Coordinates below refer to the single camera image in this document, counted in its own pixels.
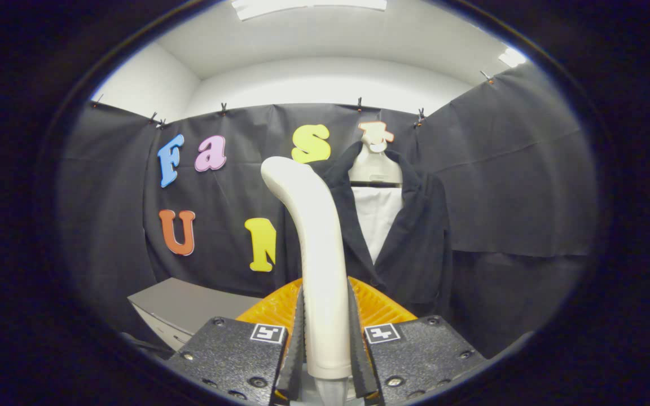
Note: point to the grey metal cabinet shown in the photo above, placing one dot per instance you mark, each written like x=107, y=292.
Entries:
x=189, y=301

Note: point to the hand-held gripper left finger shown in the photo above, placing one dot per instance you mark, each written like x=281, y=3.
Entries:
x=229, y=355

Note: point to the long ceiling light panel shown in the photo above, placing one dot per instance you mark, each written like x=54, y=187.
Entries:
x=308, y=5

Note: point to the white mannequin torso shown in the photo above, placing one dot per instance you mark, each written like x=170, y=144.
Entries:
x=378, y=220

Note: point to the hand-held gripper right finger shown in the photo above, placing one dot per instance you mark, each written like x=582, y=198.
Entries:
x=421, y=355

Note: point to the white garment steamer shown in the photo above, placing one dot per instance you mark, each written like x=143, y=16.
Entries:
x=319, y=254

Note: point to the black jacket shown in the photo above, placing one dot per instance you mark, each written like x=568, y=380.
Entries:
x=415, y=248

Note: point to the small ceiling light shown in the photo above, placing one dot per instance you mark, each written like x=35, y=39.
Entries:
x=512, y=57

